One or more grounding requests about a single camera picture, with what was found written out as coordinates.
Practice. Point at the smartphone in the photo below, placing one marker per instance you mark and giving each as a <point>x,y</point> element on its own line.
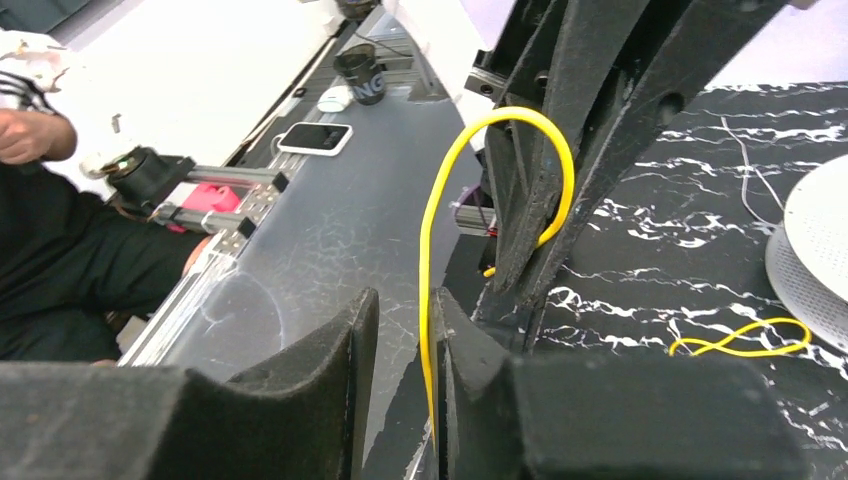
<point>318,139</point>

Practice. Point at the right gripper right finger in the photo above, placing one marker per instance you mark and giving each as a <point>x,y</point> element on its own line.
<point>599,416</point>

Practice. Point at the person in black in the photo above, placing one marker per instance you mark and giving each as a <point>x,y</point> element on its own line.
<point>68,259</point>

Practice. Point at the black cup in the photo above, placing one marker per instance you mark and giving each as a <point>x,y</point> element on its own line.
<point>361,72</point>

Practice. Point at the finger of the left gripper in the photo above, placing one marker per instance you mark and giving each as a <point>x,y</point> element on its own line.
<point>559,58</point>
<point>676,49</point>

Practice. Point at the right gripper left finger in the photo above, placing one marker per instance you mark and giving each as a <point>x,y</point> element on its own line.
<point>300,414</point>

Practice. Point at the white cable spool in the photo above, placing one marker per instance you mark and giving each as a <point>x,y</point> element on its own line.
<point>806,256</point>

